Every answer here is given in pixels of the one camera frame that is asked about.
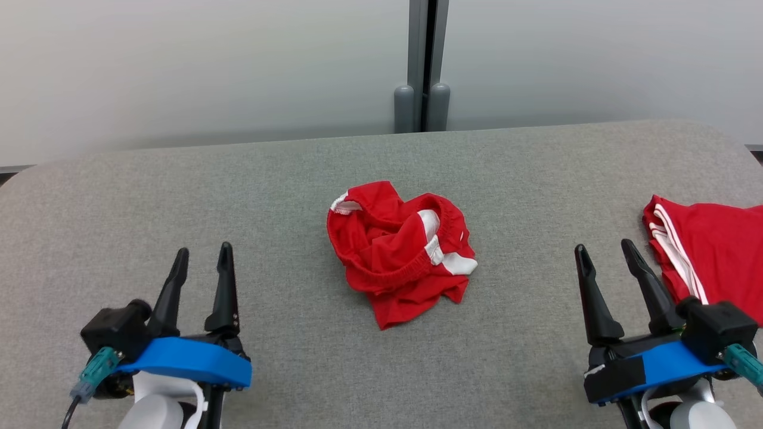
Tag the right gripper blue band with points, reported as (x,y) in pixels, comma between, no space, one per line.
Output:
(661,363)

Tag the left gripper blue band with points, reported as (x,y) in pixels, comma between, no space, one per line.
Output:
(191,360)

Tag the red basketball jersey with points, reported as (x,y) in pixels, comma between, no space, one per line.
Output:
(721,250)

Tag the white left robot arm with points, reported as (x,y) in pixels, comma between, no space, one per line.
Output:
(158,405)

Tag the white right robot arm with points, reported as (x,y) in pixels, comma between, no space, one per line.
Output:
(697,414)

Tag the red shorts with white trim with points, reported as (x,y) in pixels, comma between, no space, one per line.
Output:
(387,250)

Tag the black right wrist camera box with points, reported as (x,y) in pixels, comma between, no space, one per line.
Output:
(718,328)

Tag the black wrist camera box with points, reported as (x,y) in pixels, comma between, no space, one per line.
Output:
(718,328)
(113,330)

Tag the teal right camera connector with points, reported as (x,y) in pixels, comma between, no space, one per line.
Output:
(745,364)

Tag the teal camera connector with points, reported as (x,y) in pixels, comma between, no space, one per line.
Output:
(745,364)
(98,369)

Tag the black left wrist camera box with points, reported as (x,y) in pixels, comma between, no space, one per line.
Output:
(113,330)

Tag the teal left camera connector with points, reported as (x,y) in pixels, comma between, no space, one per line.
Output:
(98,369)

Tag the grey cylindrical post bumper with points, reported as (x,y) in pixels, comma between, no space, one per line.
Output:
(439,107)
(403,110)

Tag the grey partition post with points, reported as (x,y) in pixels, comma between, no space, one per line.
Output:
(417,42)

